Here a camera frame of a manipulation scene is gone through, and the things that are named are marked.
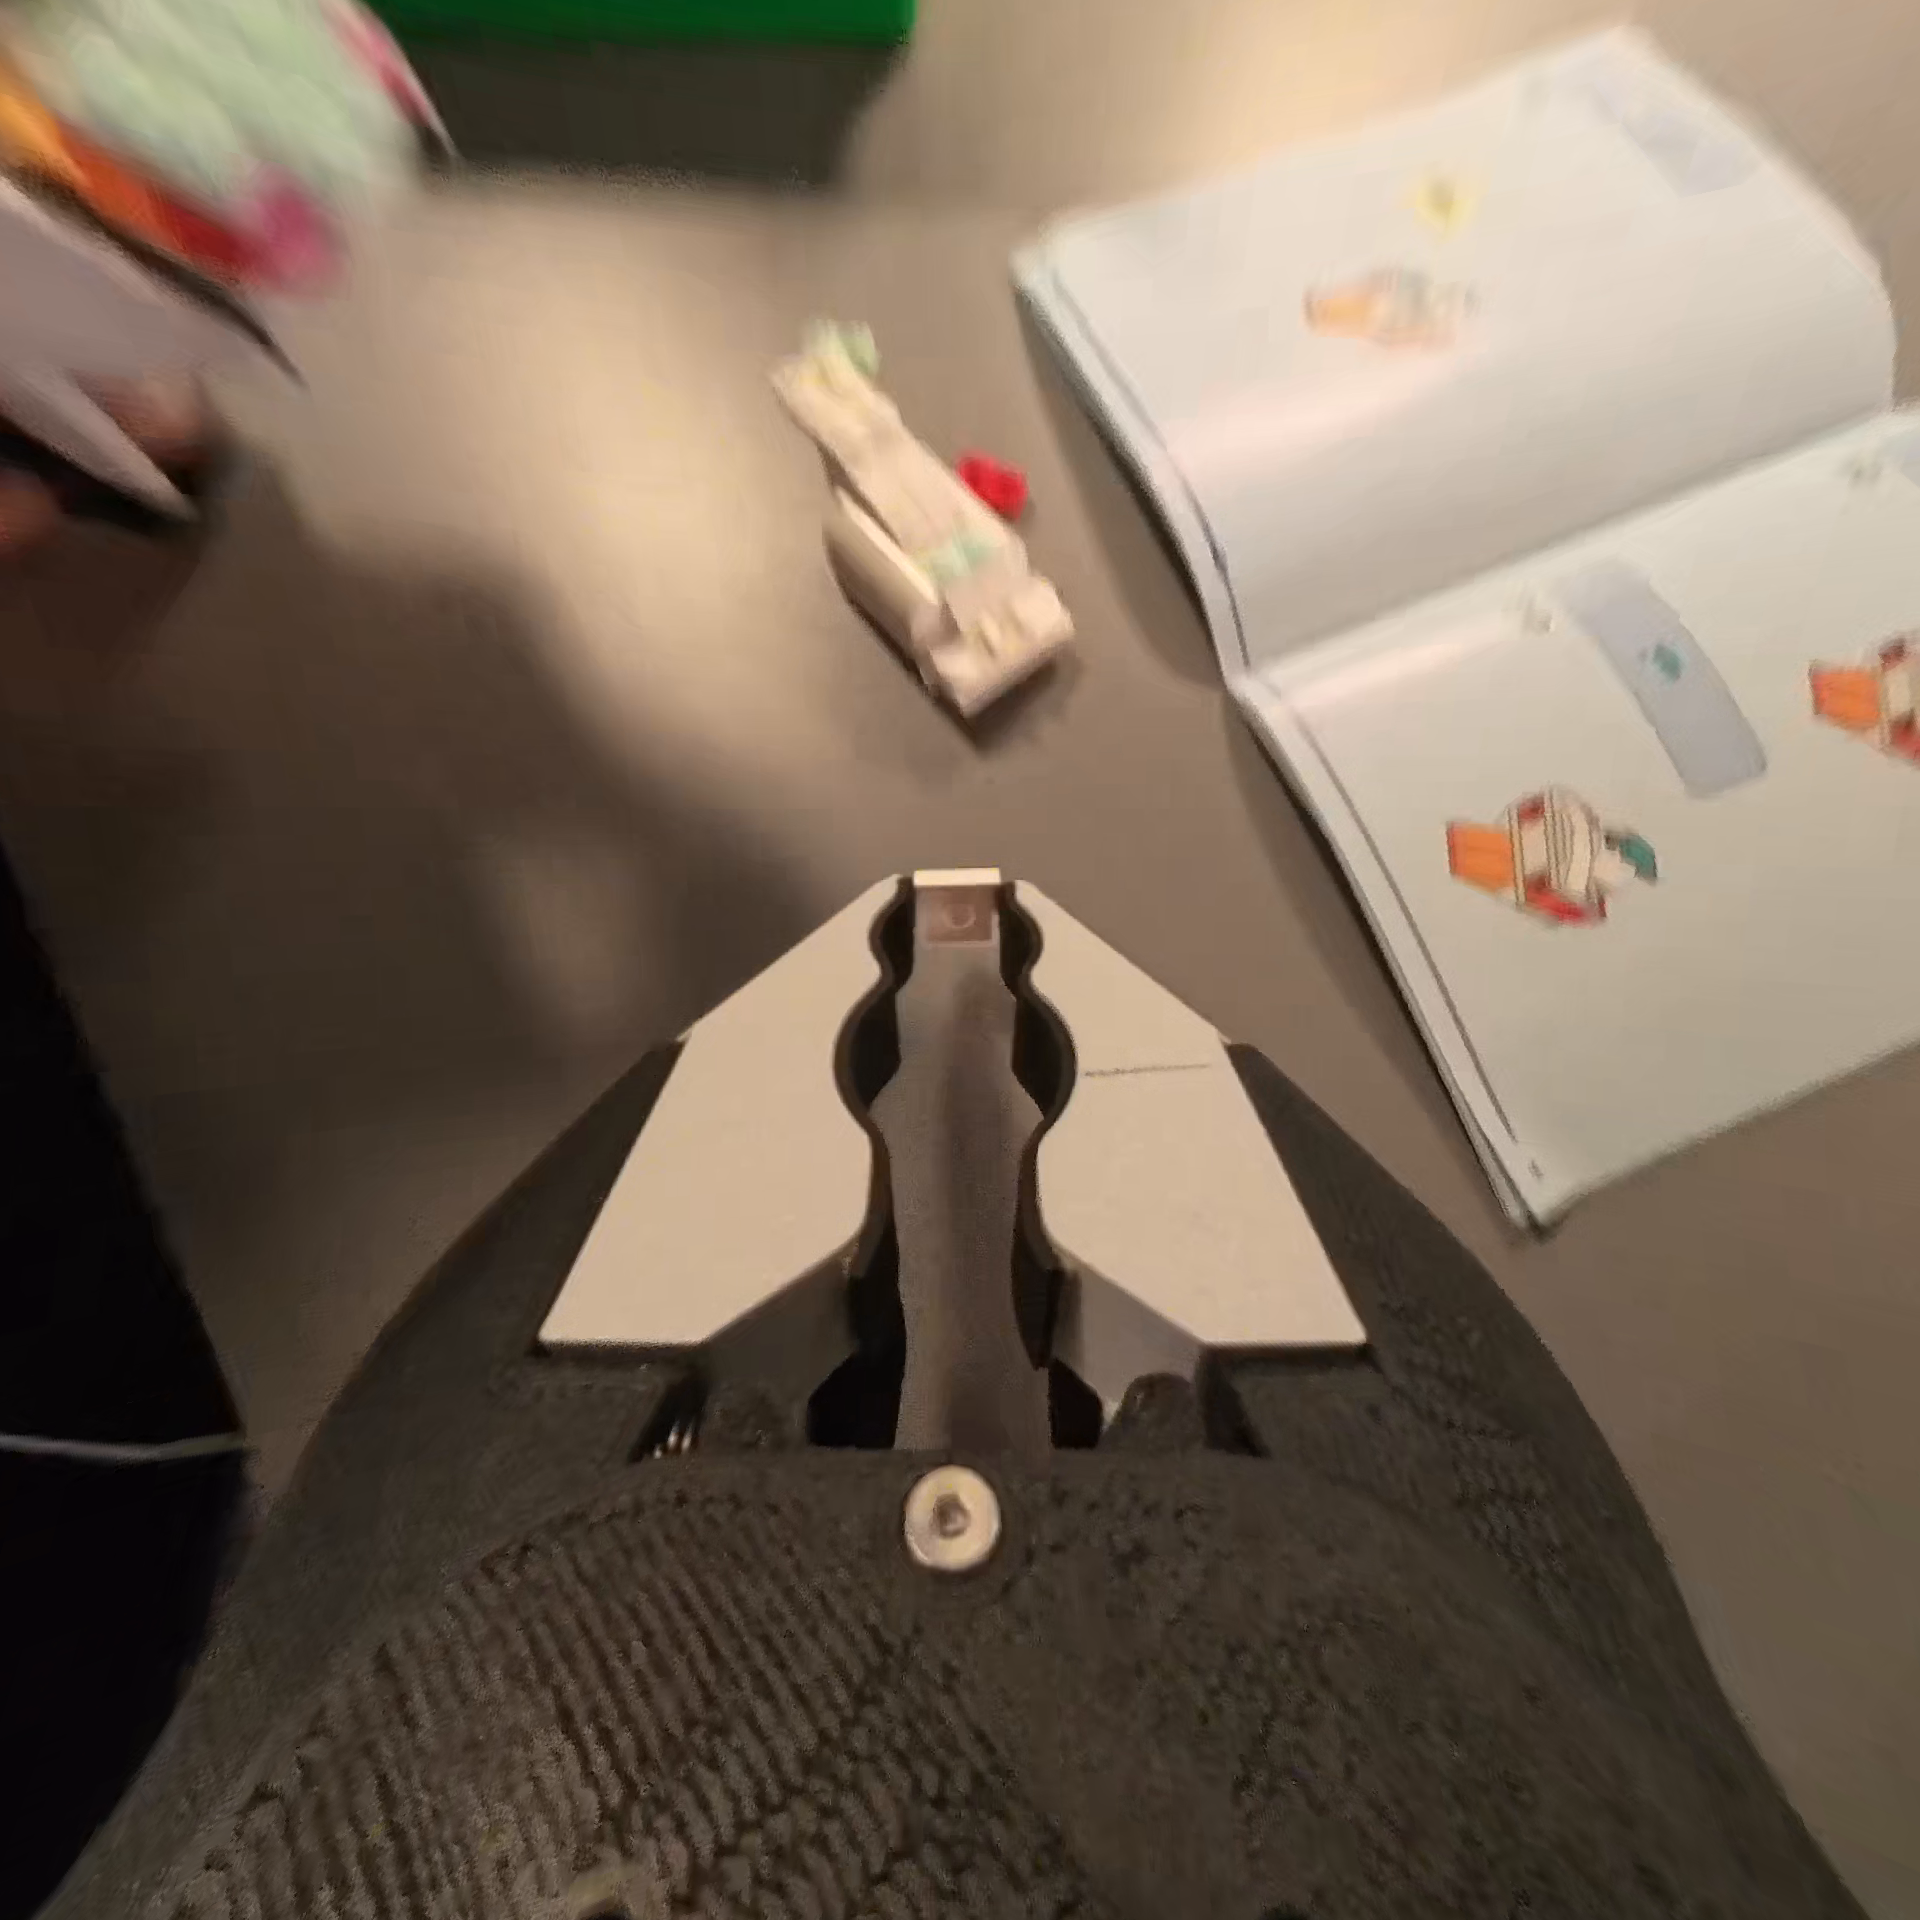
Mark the small lego bird model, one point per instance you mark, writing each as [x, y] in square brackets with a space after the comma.
[195, 136]

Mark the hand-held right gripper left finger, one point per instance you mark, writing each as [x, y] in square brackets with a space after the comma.
[704, 1201]

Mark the small white lego brick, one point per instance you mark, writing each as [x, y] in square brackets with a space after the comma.
[961, 912]

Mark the long white lego assembly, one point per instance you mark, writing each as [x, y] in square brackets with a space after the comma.
[930, 570]

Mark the green plastic bin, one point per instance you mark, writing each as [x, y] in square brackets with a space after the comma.
[645, 19]

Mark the person's left hand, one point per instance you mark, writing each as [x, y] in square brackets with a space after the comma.
[166, 411]

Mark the open lego instruction booklet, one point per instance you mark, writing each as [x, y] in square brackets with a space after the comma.
[1425, 451]

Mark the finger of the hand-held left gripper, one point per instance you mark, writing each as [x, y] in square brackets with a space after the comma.
[77, 330]

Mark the red lego plate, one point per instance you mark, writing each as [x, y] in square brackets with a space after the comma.
[993, 482]

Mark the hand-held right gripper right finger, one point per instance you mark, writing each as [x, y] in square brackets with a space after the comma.
[1201, 1201]

